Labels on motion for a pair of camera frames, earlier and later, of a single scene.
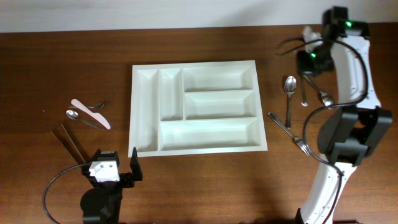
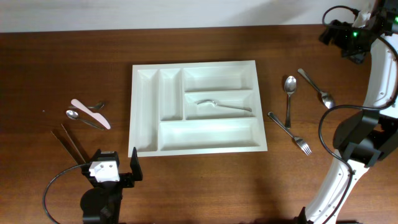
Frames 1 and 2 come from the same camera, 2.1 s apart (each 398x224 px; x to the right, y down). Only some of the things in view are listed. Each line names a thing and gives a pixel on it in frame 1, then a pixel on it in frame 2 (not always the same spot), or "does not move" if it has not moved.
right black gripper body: (308, 66) → (333, 35)
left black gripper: (127, 180) does not move
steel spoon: (326, 98) does not move
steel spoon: (290, 86) does not move
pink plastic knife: (96, 116) does not move
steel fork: (304, 101) → (199, 101)
